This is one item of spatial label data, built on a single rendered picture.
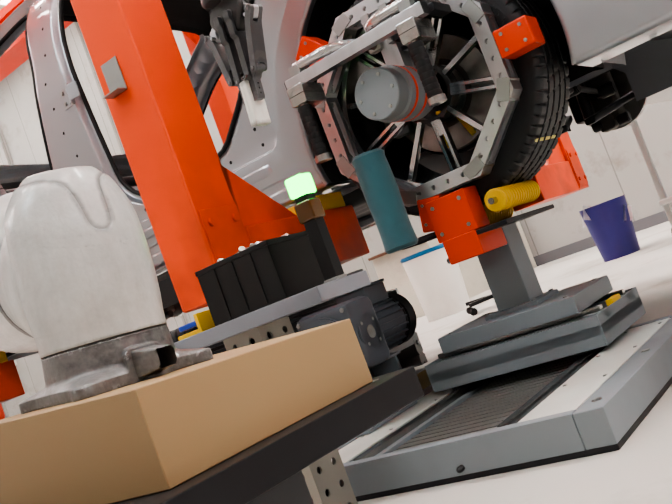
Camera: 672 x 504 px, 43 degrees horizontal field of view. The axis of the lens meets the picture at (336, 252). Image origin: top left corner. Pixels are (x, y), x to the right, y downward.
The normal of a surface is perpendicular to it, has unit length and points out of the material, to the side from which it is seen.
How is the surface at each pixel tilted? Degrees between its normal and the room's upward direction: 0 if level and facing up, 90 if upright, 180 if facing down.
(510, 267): 90
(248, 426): 90
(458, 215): 90
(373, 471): 90
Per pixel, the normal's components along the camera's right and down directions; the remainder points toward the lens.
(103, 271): 0.44, -0.21
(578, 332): -0.55, 0.15
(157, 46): 0.76, -0.32
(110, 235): 0.61, -0.32
